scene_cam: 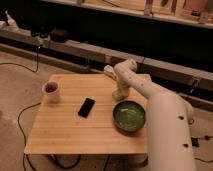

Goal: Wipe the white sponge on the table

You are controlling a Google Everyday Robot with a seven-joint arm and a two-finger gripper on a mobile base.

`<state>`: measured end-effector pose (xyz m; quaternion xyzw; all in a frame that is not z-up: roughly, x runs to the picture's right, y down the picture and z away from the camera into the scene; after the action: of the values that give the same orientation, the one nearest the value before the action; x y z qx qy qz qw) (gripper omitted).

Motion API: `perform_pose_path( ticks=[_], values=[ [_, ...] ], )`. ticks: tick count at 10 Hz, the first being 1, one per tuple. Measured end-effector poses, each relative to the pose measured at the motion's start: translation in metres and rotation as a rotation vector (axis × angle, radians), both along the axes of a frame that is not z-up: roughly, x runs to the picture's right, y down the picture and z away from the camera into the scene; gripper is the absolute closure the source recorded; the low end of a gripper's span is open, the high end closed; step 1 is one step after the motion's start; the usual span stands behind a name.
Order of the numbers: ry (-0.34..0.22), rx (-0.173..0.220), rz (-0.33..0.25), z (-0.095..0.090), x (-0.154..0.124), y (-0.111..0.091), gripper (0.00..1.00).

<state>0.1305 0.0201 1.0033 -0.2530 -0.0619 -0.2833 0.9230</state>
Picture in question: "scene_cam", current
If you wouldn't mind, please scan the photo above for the white mug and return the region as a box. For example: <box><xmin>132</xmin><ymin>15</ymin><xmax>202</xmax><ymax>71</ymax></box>
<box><xmin>42</xmin><ymin>81</ymin><xmax>60</xmax><ymax>103</ymax></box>

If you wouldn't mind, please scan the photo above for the white bottle on table edge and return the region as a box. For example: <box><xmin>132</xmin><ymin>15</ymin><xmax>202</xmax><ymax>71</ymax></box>
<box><xmin>104</xmin><ymin>65</ymin><xmax>116</xmax><ymax>79</ymax></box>

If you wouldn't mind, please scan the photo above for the green ceramic bowl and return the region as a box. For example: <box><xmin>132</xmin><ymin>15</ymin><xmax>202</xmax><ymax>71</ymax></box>
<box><xmin>113</xmin><ymin>100</ymin><xmax>146</xmax><ymax>132</ymax></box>

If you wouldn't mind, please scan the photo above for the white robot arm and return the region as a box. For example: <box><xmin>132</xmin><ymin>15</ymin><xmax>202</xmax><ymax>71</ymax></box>
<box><xmin>113</xmin><ymin>59</ymin><xmax>197</xmax><ymax>171</ymax></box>

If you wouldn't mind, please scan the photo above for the black floor cable left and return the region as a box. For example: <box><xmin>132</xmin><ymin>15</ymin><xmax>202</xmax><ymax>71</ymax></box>
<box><xmin>17</xmin><ymin>101</ymin><xmax>42</xmax><ymax>171</ymax></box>

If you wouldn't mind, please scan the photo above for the black smartphone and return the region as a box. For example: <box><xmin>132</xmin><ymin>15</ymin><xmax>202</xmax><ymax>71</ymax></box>
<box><xmin>78</xmin><ymin>98</ymin><xmax>95</xmax><ymax>118</ymax></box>

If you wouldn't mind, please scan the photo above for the black dome object on ledge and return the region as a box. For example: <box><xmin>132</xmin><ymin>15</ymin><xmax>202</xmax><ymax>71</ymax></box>
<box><xmin>50</xmin><ymin>29</ymin><xmax>69</xmax><ymax>43</ymax></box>

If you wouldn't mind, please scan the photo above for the black power adapter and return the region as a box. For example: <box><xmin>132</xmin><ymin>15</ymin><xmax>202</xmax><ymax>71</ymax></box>
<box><xmin>191</xmin><ymin>137</ymin><xmax>199</xmax><ymax>147</ymax></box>

